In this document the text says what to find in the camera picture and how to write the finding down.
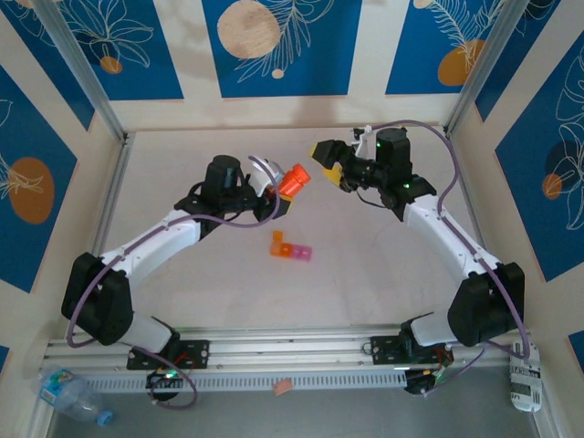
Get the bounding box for orange pill bottle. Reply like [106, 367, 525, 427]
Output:
[277, 162, 312, 200]

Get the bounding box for orange pill box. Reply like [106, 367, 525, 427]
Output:
[268, 230, 293, 260]

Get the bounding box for black controller board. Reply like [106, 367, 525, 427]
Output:
[145, 369, 189, 394]
[403, 367, 446, 396]

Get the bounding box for white printed package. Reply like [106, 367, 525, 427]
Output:
[508, 344, 544, 414]

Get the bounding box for clear plastic water bottle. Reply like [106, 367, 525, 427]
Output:
[31, 367, 113, 426]

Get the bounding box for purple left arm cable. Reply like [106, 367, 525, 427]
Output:
[66, 154, 282, 412]

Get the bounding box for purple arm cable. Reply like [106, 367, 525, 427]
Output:
[66, 154, 282, 412]
[371, 119, 533, 398]

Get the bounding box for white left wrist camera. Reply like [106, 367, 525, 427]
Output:
[248, 157, 287, 191]

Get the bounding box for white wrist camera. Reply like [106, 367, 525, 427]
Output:
[248, 157, 287, 191]
[350, 125, 375, 159]

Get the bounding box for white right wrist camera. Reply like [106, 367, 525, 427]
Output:
[350, 125, 375, 159]

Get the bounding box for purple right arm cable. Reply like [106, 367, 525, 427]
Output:
[371, 119, 533, 398]

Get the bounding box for aluminium side rail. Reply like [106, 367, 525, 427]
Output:
[66, 131, 136, 339]
[444, 130, 515, 328]

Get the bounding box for aluminium rail frame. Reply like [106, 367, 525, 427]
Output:
[43, 323, 534, 380]

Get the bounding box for aluminium corner post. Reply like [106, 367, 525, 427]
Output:
[444, 0, 536, 138]
[34, 0, 130, 143]

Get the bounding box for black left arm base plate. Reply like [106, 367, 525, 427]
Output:
[126, 339, 212, 370]

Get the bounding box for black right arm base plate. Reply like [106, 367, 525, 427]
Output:
[370, 335, 455, 366]

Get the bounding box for grey slotted cable duct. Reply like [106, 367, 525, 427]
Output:
[77, 371, 407, 393]

